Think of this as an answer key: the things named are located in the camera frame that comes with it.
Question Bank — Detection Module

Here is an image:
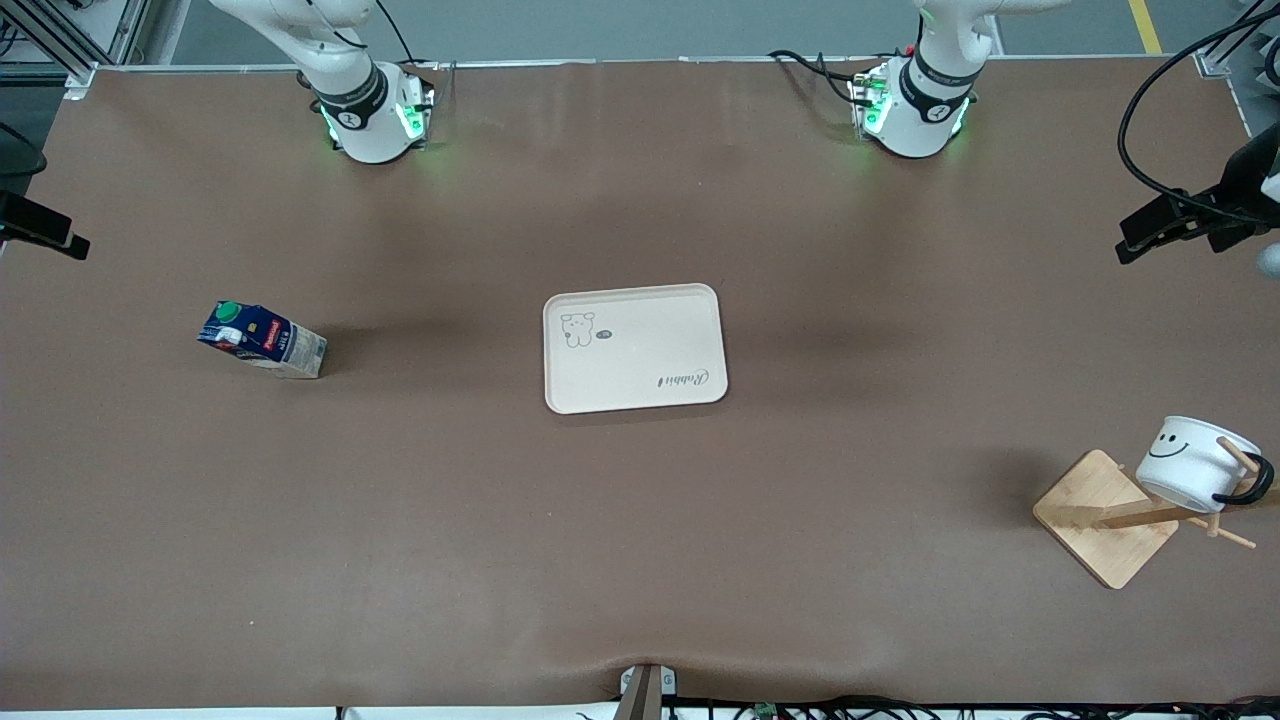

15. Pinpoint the black left base cable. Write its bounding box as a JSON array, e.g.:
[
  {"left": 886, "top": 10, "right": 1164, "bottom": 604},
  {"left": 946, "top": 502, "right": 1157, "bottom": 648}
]
[{"left": 767, "top": 49, "right": 873, "bottom": 107}]

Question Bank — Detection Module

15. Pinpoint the silver table edge rail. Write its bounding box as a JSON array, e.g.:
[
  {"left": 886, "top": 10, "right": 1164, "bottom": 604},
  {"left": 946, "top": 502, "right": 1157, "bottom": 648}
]
[{"left": 65, "top": 54, "right": 1233, "bottom": 77}]

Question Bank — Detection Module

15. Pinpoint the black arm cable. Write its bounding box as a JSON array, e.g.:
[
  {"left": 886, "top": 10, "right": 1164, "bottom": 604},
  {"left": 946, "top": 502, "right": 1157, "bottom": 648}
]
[
  {"left": 1117, "top": 5, "right": 1280, "bottom": 203},
  {"left": 0, "top": 122, "right": 48, "bottom": 183}
]

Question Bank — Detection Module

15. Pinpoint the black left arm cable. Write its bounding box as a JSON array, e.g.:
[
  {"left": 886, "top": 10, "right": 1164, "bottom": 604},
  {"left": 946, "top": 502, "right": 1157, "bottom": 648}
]
[{"left": 1117, "top": 5, "right": 1280, "bottom": 203}]

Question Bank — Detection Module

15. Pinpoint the blue milk carton green cap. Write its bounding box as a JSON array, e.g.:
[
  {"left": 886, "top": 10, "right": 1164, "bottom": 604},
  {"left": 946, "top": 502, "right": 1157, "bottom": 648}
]
[{"left": 197, "top": 300, "right": 328, "bottom": 380}]

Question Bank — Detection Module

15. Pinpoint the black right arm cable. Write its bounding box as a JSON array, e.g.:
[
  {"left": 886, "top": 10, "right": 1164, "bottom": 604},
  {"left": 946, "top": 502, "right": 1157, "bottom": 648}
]
[{"left": 0, "top": 122, "right": 48, "bottom": 183}]

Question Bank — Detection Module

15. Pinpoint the black base cable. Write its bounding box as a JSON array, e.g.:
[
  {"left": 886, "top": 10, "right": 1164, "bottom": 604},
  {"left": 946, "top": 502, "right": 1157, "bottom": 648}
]
[
  {"left": 372, "top": 0, "right": 457, "bottom": 101},
  {"left": 767, "top": 49, "right": 873, "bottom": 107}
]

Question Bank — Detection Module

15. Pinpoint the wooden mug tree stand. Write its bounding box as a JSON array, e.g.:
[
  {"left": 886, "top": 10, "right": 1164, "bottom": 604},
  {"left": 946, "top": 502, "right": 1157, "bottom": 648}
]
[{"left": 1032, "top": 435, "right": 1280, "bottom": 591}]

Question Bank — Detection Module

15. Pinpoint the metal table edge clamp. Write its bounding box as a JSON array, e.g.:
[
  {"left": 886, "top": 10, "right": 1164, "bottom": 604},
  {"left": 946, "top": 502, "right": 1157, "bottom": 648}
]
[{"left": 618, "top": 663, "right": 679, "bottom": 720}]

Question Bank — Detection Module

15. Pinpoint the cream plastic tray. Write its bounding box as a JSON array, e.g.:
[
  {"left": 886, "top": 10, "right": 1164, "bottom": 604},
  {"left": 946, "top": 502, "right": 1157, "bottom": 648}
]
[{"left": 543, "top": 283, "right": 729, "bottom": 416}]

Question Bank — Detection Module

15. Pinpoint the white smiley cup black handle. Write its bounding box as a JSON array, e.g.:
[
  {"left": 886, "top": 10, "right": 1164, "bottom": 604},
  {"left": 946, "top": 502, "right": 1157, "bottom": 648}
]
[{"left": 1135, "top": 415, "right": 1277, "bottom": 514}]

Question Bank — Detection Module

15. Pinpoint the brown table cover mat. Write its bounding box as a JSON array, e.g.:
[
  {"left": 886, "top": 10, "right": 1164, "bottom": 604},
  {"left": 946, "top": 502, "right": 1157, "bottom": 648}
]
[{"left": 0, "top": 58, "right": 1280, "bottom": 713}]

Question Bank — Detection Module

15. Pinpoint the black right base cable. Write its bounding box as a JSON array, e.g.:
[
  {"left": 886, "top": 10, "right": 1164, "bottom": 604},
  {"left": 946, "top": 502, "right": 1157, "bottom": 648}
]
[{"left": 372, "top": 0, "right": 457, "bottom": 101}]

